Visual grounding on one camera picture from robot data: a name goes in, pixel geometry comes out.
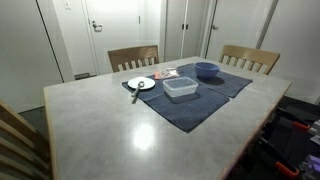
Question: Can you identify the orange handled clamp lower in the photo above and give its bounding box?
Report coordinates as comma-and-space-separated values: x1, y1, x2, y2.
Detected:
258, 137, 300, 179

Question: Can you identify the metal spoon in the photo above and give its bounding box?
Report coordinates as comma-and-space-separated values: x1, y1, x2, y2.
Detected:
131, 81, 144, 104

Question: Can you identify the silver door handle right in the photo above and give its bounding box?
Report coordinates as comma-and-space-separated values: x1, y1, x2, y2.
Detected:
212, 25, 219, 30

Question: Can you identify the white light switch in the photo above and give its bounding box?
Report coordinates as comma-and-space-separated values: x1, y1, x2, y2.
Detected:
64, 0, 71, 10

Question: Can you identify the orange handled clamp upper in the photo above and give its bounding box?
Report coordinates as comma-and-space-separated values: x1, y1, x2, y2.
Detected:
276, 108, 311, 132

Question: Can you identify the orange handled clamp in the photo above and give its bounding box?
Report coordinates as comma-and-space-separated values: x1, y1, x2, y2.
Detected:
276, 108, 311, 132
258, 137, 300, 179

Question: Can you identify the blue plastic bowl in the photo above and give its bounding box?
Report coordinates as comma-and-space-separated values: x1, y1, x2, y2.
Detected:
194, 62, 220, 79

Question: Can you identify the silver door handle left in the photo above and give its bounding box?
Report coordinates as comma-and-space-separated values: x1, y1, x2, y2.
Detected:
92, 21, 103, 32

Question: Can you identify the wooden chair middle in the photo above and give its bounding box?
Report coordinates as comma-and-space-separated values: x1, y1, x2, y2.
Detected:
108, 45, 159, 72

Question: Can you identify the dark blue placemat far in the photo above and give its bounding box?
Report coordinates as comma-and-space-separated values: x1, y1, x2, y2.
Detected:
177, 63, 252, 98

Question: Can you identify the wooden chair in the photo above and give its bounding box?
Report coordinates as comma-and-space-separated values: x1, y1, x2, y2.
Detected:
0, 102, 53, 180
108, 45, 159, 72
219, 45, 280, 75

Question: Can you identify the wooden chair right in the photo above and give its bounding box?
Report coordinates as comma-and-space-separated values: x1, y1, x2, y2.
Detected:
219, 45, 280, 75

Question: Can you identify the white round plate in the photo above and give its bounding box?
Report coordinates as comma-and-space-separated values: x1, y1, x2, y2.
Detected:
128, 77, 155, 90

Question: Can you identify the wooden chair front left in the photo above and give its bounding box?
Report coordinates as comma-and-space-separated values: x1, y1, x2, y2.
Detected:
0, 102, 53, 180

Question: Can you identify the silver door handle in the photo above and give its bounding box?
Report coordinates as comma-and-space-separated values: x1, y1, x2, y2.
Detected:
212, 25, 219, 30
92, 21, 103, 32

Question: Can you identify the dark blue placemat near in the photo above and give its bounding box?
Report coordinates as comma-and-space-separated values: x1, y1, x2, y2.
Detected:
137, 75, 229, 132

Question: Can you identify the dark blue placemat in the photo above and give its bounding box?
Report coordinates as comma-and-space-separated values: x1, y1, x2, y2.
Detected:
137, 75, 229, 132
177, 63, 252, 98

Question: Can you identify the clear plastic tupperware container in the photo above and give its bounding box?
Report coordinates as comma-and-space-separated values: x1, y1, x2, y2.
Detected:
163, 77, 198, 97

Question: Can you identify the orange snack packet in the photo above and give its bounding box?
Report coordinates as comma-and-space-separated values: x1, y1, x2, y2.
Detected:
154, 68, 179, 80

